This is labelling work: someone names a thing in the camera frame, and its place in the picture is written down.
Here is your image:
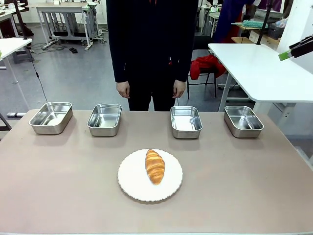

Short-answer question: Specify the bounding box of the golden brown croissant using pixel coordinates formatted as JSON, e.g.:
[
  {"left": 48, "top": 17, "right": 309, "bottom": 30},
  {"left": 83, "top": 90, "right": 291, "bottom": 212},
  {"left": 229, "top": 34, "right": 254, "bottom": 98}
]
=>
[{"left": 145, "top": 149, "right": 166, "bottom": 185}]

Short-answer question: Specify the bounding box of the person's left forearm dark sleeve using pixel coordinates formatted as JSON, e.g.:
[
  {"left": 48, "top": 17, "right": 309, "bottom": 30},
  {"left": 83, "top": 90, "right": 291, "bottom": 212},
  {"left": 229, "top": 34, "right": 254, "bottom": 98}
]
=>
[{"left": 174, "top": 36, "right": 195, "bottom": 82}]

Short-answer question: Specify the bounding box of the person's right forearm dark sleeve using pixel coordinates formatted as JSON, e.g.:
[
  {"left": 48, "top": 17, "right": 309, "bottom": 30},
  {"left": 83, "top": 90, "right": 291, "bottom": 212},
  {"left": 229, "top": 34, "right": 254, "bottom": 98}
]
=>
[{"left": 109, "top": 36, "right": 130, "bottom": 83}]

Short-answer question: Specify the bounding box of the stainless steel rectangular container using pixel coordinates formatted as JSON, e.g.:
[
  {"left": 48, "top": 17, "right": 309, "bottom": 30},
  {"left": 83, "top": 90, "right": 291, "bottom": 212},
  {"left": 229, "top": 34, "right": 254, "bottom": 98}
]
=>
[
  {"left": 170, "top": 105, "right": 203, "bottom": 140},
  {"left": 224, "top": 105, "right": 265, "bottom": 139},
  {"left": 87, "top": 103, "right": 123, "bottom": 137},
  {"left": 28, "top": 101, "right": 73, "bottom": 135}
]

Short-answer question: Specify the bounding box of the person's left hand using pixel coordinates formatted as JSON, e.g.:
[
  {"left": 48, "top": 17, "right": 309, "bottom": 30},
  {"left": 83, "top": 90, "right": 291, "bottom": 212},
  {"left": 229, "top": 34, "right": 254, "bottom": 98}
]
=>
[{"left": 173, "top": 79, "right": 186, "bottom": 99}]

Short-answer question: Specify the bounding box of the person's right hand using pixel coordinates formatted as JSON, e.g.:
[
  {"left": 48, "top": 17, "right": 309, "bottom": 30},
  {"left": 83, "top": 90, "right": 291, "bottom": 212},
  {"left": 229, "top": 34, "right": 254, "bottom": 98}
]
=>
[{"left": 115, "top": 81, "right": 131, "bottom": 99}]

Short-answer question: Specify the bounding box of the grey plastic crate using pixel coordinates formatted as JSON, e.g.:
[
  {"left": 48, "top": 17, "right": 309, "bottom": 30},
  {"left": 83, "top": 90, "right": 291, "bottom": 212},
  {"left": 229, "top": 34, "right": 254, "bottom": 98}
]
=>
[{"left": 267, "top": 23, "right": 286, "bottom": 40}]

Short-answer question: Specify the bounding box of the large white side table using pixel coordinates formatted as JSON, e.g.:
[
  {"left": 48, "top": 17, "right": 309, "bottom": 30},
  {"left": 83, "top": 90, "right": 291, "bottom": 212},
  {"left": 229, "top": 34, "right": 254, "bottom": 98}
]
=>
[{"left": 207, "top": 43, "right": 313, "bottom": 116}]

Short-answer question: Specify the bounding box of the black clamp pole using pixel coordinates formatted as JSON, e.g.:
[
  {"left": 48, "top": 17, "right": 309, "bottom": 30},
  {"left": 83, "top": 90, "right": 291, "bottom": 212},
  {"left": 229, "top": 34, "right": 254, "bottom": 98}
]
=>
[{"left": 255, "top": 0, "right": 272, "bottom": 46}]

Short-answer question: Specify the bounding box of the wooden shelf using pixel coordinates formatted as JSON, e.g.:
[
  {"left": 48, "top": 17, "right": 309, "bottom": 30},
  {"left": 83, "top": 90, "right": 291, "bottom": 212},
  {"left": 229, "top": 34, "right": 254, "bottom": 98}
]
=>
[{"left": 231, "top": 22, "right": 281, "bottom": 47}]

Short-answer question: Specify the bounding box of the teal rack of items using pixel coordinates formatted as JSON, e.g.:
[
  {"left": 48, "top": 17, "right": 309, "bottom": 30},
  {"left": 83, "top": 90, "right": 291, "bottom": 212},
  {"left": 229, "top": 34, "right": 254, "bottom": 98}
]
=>
[{"left": 241, "top": 20, "right": 268, "bottom": 29}]

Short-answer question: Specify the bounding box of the background person in blue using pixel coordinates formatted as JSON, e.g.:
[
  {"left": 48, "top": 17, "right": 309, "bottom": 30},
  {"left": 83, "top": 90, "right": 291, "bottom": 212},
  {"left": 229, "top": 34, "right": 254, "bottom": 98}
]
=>
[{"left": 212, "top": 0, "right": 256, "bottom": 44}]

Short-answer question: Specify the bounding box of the red jacket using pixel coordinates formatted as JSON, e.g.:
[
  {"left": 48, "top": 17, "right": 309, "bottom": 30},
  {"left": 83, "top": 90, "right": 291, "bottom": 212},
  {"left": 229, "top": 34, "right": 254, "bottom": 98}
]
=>
[{"left": 189, "top": 54, "right": 227, "bottom": 80}]

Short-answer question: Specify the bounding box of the black folding chair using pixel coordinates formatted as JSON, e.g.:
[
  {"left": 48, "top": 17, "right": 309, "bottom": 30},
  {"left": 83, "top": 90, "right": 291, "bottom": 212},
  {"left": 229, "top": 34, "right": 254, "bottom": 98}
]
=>
[{"left": 187, "top": 35, "right": 221, "bottom": 100}]

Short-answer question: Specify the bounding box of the person body in dark clothes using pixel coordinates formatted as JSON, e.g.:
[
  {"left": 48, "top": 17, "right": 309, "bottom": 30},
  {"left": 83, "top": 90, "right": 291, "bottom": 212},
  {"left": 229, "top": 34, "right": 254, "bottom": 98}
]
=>
[{"left": 106, "top": 0, "right": 199, "bottom": 112}]

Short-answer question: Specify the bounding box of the white scalloped plate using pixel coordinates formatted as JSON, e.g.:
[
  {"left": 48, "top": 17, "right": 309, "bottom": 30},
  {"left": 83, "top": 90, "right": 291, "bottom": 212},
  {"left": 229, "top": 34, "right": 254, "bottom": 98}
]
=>
[{"left": 117, "top": 148, "right": 183, "bottom": 202}]

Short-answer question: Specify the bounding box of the grey workbench with legs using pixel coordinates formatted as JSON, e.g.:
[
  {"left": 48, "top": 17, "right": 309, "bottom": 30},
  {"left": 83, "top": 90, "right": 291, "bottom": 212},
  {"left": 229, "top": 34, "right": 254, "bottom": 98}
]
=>
[{"left": 36, "top": 1, "right": 101, "bottom": 51}]

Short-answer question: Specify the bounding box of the small white side table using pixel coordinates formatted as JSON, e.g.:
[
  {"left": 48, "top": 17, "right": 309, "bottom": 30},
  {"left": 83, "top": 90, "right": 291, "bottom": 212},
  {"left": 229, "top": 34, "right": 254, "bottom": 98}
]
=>
[{"left": 0, "top": 37, "right": 33, "bottom": 111}]

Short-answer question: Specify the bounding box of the thin black hanging cable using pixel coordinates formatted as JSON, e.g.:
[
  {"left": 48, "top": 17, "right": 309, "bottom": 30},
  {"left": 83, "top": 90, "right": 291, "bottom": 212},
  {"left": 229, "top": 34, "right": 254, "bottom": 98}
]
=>
[{"left": 26, "top": 46, "right": 49, "bottom": 103}]

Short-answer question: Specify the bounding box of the dark camera stand pole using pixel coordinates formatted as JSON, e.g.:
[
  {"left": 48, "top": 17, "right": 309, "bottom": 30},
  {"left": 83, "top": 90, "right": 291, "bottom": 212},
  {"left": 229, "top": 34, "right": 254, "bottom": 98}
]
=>
[{"left": 12, "top": 0, "right": 28, "bottom": 40}]

